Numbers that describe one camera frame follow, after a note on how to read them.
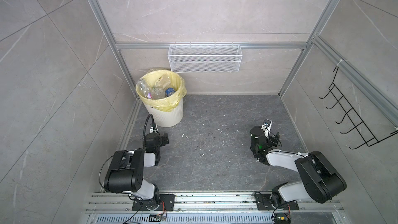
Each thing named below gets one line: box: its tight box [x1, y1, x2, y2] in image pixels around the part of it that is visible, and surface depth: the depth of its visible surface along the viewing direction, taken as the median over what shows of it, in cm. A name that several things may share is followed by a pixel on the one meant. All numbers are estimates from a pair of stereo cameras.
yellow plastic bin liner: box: [135, 69, 188, 112], surface depth 87 cm
